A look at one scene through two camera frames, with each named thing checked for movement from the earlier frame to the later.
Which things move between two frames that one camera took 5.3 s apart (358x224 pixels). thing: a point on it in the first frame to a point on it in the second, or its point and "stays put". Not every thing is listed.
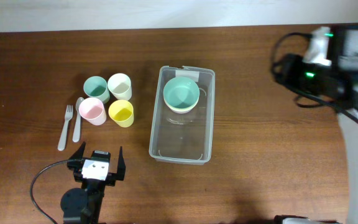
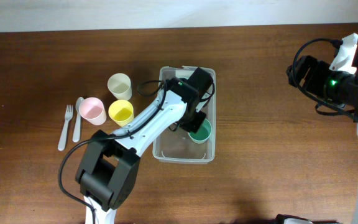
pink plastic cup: (92, 110) stays put
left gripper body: (108, 182) to (193, 123)
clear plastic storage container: (187, 137) stays put
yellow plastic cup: (121, 112) stays put
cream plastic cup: (119, 84) stays put
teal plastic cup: (96, 87) to (202, 134)
